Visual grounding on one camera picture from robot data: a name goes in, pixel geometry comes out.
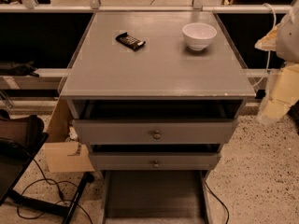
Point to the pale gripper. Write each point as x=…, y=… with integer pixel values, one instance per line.
x=288, y=42

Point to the grey bottom drawer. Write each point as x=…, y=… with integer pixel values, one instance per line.
x=155, y=197

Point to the grey drawer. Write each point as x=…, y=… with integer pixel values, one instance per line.
x=154, y=157
x=148, y=122
x=155, y=197

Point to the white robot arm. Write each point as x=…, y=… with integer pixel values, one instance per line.
x=290, y=22

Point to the grey wooden drawer cabinet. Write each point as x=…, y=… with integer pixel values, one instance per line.
x=163, y=69

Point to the grey top drawer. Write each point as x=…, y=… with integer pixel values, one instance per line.
x=148, y=122

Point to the grey middle drawer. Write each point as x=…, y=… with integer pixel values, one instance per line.
x=154, y=157

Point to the white ceramic bowl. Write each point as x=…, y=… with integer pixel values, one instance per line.
x=198, y=35

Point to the black snack bar wrapper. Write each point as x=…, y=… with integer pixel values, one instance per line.
x=130, y=42

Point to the cardboard box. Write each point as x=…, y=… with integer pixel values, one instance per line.
x=63, y=152

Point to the aluminium frame rail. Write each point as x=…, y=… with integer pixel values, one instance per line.
x=149, y=8

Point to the black cloth on rail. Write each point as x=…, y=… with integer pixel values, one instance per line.
x=20, y=69

